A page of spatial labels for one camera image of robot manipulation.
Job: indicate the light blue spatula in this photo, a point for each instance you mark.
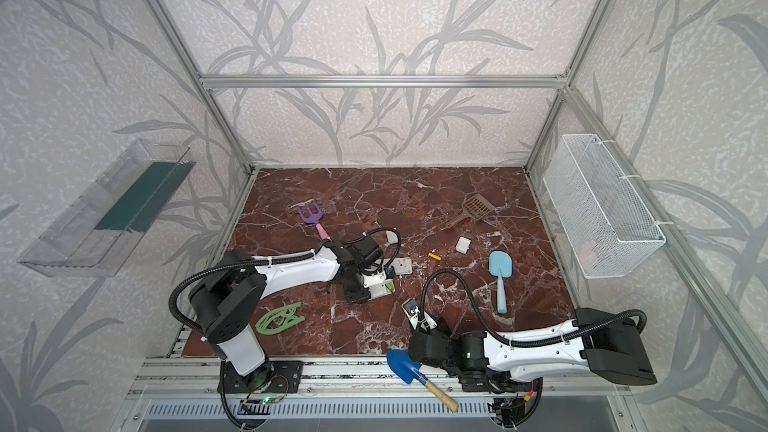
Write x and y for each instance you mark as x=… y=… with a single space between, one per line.
x=501 y=267

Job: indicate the clear plastic wall bin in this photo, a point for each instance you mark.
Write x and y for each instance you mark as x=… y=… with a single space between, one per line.
x=97 y=233

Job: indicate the green plastic hanger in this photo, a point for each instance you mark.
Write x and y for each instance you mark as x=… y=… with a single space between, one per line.
x=279 y=320

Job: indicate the blue shovel wooden handle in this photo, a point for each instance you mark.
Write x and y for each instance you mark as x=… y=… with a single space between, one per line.
x=408 y=371

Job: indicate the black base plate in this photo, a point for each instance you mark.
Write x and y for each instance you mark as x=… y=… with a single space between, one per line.
x=491 y=381
x=280 y=377

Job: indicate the purple toy garden fork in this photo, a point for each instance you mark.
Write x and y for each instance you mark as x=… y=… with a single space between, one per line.
x=311 y=213

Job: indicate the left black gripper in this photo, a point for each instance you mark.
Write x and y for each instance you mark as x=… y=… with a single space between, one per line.
x=357 y=291

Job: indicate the aluminium front rail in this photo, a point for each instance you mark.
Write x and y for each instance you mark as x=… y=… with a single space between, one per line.
x=326 y=377

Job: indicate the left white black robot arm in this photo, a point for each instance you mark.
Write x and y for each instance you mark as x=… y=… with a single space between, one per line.
x=219 y=302

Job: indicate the white wire basket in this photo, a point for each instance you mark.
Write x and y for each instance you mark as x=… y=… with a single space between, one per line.
x=607 y=224

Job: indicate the white battery cover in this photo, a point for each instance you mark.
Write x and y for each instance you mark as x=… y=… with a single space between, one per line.
x=393 y=237
x=463 y=244

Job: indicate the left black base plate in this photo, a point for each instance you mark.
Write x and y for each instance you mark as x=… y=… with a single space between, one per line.
x=280 y=377

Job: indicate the white remote control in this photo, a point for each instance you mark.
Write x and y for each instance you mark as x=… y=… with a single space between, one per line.
x=401 y=266
x=375 y=294

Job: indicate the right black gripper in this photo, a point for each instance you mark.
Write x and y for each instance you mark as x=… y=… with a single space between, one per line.
x=422 y=345

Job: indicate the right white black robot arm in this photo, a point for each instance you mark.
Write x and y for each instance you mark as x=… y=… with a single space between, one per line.
x=604 y=344

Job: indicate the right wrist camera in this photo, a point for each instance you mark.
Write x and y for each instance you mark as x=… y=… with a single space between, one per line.
x=426 y=321

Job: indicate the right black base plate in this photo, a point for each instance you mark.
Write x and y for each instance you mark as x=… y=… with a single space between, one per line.
x=491 y=381

